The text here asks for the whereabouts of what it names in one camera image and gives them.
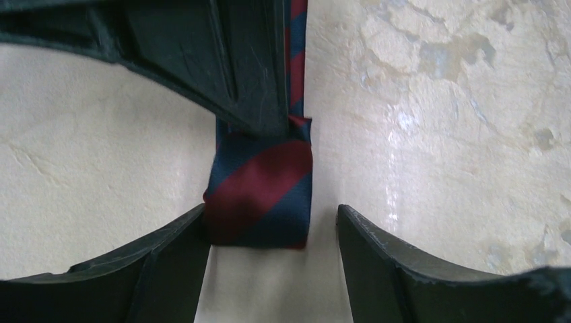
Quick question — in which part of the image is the red navy striped tie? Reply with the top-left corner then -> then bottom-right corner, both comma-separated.
203,1 -> 313,249

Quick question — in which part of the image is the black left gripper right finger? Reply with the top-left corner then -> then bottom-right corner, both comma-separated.
337,205 -> 570,322

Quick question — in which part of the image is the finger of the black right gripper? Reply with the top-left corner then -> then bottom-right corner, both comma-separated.
1,0 -> 288,136

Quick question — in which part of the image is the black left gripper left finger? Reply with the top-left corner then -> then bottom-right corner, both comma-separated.
1,206 -> 211,322

